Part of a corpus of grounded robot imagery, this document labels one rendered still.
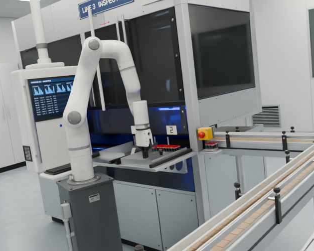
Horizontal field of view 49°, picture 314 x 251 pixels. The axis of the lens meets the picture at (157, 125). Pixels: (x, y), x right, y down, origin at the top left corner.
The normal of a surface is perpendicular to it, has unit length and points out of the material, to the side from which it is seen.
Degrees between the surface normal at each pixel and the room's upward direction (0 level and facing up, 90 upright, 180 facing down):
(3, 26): 90
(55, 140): 90
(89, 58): 127
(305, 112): 90
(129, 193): 90
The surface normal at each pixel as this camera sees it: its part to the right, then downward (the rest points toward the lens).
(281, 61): -0.65, 0.18
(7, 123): 0.75, 0.00
